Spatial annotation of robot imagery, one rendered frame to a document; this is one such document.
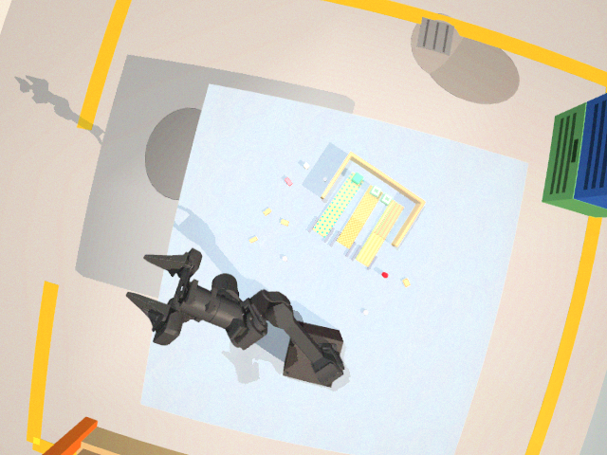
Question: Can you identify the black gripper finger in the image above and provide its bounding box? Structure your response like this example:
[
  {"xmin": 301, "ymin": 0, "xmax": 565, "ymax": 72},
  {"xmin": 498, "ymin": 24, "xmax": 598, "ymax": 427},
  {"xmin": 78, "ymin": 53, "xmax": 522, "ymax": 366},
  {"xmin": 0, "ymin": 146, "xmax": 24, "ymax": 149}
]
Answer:
[
  {"xmin": 125, "ymin": 292, "xmax": 171, "ymax": 332},
  {"xmin": 143, "ymin": 251, "xmax": 189, "ymax": 277}
]

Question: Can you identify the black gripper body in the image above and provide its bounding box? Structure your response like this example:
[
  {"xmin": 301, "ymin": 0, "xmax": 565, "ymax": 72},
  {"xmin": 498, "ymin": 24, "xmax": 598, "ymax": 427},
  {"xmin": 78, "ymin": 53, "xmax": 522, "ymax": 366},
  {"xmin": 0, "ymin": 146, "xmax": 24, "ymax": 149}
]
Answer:
[{"xmin": 153, "ymin": 248, "xmax": 221, "ymax": 346}]

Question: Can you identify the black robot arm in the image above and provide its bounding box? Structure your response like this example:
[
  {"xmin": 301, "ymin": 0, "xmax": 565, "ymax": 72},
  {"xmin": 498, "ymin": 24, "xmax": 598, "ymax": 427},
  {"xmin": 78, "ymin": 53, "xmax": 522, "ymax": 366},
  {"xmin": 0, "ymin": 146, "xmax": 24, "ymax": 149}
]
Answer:
[{"xmin": 208, "ymin": 273, "xmax": 344, "ymax": 385}]

